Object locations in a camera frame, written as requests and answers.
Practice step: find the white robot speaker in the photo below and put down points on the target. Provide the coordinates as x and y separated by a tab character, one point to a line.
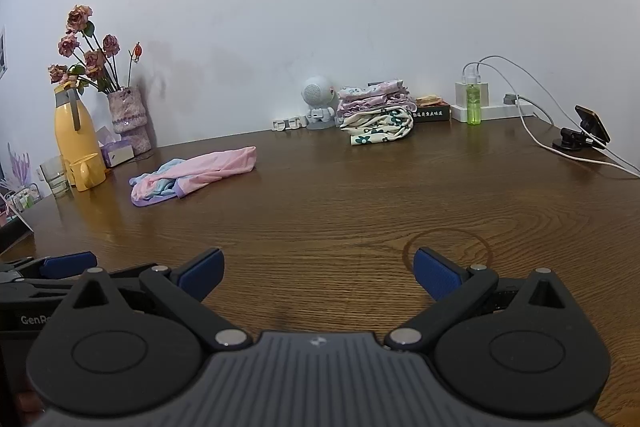
317	99

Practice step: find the white charger block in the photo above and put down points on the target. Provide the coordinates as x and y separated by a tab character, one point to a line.
461	94

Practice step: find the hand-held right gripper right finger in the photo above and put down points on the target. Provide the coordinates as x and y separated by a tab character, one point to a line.
437	274

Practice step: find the yellow thermos jug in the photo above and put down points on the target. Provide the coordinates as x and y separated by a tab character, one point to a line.
75	132

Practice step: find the cream floral folded clothes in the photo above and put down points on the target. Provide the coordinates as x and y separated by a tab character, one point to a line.
375	127

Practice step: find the yellow mug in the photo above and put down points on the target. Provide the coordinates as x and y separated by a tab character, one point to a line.
90	172

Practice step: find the black box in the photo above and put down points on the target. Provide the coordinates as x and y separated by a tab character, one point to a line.
432	113

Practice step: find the dried rose bouquet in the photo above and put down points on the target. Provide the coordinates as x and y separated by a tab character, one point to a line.
80	19

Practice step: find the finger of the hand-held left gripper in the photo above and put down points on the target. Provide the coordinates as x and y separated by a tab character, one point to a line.
65	263

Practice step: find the pink patterned folded clothes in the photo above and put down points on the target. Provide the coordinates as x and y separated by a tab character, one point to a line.
372	102

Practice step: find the clear glass cup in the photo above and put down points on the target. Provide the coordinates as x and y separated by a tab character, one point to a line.
55	179

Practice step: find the black phone stand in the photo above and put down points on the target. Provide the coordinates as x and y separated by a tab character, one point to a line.
570	138

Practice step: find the wall picture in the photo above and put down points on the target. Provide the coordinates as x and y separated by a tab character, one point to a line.
3	54

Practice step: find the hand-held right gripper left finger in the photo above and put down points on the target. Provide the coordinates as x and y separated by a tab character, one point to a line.
202	274

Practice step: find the pink folding tablet case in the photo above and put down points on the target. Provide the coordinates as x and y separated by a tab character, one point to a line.
12	237

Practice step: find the purple tissue box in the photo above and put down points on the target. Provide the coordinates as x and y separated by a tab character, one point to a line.
117	153

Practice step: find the green liquid bottle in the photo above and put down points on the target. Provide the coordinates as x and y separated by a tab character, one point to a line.
473	104

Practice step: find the grey plug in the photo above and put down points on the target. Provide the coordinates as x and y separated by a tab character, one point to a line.
510	99

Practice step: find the small orange packet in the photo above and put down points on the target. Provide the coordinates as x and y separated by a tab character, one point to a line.
429	100

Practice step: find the white power strip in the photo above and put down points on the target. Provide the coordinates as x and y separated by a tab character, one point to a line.
500	112

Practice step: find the pink blue mesh garment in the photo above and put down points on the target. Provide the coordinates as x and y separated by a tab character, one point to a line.
200	169

